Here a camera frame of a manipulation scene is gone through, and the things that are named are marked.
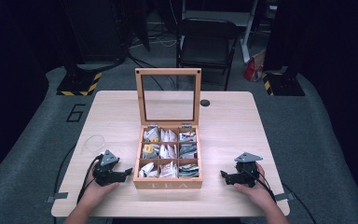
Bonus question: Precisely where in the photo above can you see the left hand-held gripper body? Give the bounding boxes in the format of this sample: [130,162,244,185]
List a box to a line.
[91,149,129,188]

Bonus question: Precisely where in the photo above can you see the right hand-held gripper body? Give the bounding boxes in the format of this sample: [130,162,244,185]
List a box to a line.
[228,151,264,189]

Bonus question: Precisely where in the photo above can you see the person's right hand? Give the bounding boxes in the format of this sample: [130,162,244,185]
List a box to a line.
[232,161,277,210]

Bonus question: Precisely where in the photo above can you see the person's left hand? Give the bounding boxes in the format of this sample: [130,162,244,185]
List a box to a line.
[81,169,121,209]

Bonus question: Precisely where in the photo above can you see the clear glass cup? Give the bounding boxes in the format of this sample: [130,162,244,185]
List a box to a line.
[83,133,106,155]

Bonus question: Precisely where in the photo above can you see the wooden tea box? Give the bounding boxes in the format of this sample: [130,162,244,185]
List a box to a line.
[132,67,203,190]

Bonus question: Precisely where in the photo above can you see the assorted tea bag packets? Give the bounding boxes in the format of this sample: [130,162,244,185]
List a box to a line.
[138,127,200,179]

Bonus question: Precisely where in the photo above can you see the grey tape strip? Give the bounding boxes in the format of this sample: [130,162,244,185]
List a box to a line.
[274,192,295,202]
[46,191,70,203]

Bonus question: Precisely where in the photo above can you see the stand base with hazard stripes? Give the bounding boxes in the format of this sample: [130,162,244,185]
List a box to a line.
[56,63,103,97]
[261,69,306,97]

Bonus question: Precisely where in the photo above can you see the red and brown bag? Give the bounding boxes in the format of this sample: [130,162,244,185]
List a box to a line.
[242,49,267,83]

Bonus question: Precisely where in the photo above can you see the black folding chair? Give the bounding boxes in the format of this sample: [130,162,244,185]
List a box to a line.
[175,18,242,91]

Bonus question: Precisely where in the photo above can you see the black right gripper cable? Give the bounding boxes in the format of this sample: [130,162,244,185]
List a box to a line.
[242,167,318,224]

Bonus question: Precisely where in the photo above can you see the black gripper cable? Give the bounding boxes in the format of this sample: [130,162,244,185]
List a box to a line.
[242,167,318,224]
[76,153,104,205]

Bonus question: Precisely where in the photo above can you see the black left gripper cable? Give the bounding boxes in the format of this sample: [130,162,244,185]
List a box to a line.
[76,153,104,205]

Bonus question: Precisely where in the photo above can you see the white floor cable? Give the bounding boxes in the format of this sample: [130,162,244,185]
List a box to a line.
[130,33,179,49]

